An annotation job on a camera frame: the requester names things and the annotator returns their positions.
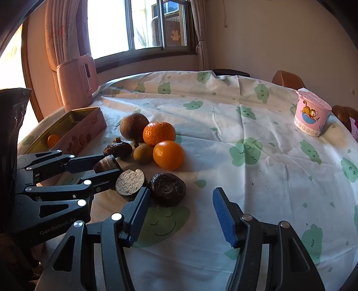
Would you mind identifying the smooth orange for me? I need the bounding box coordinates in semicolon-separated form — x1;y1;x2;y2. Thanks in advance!
153;140;185;171

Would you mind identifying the dark dried fruit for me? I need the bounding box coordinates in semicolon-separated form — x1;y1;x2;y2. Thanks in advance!
103;137;133;158

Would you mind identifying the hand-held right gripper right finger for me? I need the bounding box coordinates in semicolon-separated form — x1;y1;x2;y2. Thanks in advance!
212;187;326;291

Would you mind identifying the pink metal tin box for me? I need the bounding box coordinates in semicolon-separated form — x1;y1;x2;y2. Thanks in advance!
26;106;108;160

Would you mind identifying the beige curtain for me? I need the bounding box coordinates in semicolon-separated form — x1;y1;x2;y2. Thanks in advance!
190;0;211;72

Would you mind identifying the black stool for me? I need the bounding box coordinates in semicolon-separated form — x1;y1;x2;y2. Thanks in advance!
212;68;251;78

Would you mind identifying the bumpy mandarin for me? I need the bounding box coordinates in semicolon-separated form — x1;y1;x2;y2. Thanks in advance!
143;122;177;147

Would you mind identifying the cut dark fruit half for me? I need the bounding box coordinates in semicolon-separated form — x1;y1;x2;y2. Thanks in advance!
115;168;148;201

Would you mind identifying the white green cloud tablecloth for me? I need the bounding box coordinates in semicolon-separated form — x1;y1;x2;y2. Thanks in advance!
17;70;358;291

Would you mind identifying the window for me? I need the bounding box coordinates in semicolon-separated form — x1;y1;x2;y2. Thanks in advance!
84;0;197;61

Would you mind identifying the pink curtain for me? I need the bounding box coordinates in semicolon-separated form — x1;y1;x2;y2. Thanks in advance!
45;0;93;74

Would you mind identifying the brown round fruit with stem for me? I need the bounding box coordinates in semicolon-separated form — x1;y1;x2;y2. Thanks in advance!
120;113;150;149

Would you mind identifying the dark brown fruit piece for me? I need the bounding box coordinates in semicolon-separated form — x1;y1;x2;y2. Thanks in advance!
93;155;122;174

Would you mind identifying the dark wrinkled round fruit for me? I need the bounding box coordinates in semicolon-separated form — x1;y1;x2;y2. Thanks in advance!
148;173;187;208

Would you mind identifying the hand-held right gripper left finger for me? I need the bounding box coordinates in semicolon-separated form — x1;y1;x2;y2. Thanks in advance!
35;187;151;291

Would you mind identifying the brown kiwi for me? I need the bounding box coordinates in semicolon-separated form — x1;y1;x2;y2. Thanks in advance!
133;143;154;165

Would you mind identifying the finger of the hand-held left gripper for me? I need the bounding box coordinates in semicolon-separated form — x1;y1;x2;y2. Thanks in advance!
17;150;107;180
25;169;124;219

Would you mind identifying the pink cartoon cup with lid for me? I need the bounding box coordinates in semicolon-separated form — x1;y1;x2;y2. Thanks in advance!
294;88;332;137

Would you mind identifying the brown leather chair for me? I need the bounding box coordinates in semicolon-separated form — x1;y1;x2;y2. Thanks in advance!
331;105;358;140
272;70;305;90

